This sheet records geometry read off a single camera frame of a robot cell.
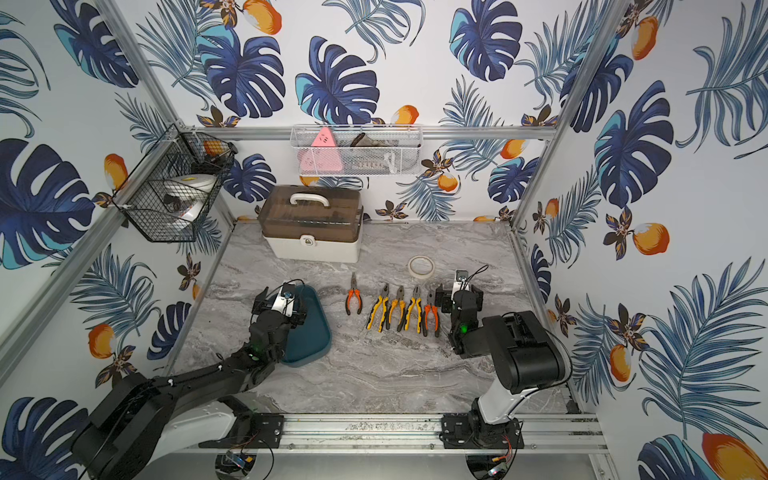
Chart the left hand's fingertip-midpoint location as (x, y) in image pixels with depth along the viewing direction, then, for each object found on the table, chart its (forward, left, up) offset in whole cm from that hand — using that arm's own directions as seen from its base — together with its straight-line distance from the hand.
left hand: (280, 289), depth 84 cm
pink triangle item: (+35, -8, +20) cm, 41 cm away
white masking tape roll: (+23, -41, -16) cm, 50 cm away
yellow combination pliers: (+7, -29, -13) cm, 32 cm away
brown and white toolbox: (+21, -5, +6) cm, 22 cm away
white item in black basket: (+17, +26, +18) cm, 36 cm away
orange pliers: (+2, -43, -14) cm, 45 cm away
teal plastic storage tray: (-11, -9, -8) cm, 17 cm away
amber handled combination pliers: (+5, -35, -14) cm, 38 cm away
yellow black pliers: (+7, -39, -13) cm, 42 cm away
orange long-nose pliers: (+8, -20, -14) cm, 26 cm away
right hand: (+11, -53, -8) cm, 54 cm away
